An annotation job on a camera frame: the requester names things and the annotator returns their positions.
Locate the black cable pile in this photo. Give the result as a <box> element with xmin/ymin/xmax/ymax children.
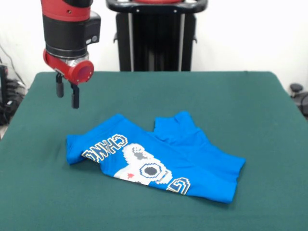
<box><xmin>0</xmin><ymin>78</ymin><xmax>27</xmax><ymax>126</ymax></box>

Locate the blue printed t-shirt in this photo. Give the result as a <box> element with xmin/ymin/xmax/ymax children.
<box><xmin>66</xmin><ymin>110</ymin><xmax>246</xmax><ymax>205</ymax></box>

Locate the dark green table cloth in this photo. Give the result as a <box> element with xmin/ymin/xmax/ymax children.
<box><xmin>0</xmin><ymin>70</ymin><xmax>308</xmax><ymax>231</ymax></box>

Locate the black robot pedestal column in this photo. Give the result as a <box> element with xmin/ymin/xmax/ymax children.
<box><xmin>105</xmin><ymin>0</ymin><xmax>207</xmax><ymax>72</ymax></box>

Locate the gray office chair base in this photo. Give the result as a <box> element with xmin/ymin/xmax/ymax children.
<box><xmin>289</xmin><ymin>83</ymin><xmax>308</xmax><ymax>115</ymax></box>

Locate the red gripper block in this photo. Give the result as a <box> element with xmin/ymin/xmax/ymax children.
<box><xmin>43</xmin><ymin>49</ymin><xmax>94</xmax><ymax>109</ymax></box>

